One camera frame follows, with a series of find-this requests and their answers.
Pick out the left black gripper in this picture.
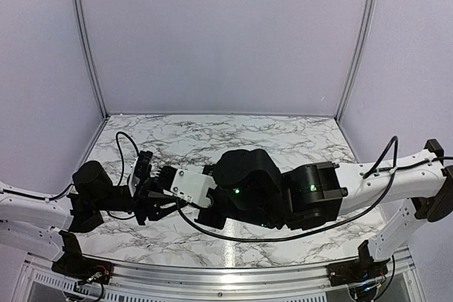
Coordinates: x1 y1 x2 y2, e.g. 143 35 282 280
93 173 181 226

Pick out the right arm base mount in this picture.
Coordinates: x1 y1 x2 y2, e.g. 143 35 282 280
327 260 388 286

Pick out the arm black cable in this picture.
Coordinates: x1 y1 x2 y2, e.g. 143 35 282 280
105 131 141 220
176 135 399 243

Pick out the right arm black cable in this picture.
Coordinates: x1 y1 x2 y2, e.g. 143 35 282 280
176 135 399 243

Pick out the front aluminium rail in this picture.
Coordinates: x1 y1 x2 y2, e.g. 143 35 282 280
21 252 422 302

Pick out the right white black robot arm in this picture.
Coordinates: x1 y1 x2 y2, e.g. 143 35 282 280
197 139 452 279

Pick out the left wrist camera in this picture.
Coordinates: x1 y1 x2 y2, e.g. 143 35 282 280
127 151 153 197

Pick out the right aluminium frame post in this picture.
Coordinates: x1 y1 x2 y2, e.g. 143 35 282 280
335 0 376 124

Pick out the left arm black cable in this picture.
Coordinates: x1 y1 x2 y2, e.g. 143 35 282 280
105 131 141 220

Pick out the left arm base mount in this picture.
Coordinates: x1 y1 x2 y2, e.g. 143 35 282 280
52 256 113 284

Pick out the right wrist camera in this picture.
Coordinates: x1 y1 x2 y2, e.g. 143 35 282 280
156 165 217 209

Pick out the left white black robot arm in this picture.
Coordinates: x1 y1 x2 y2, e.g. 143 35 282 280
1 161 178 277

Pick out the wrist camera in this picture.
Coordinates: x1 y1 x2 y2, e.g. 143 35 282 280
127 151 153 197
156 165 217 209

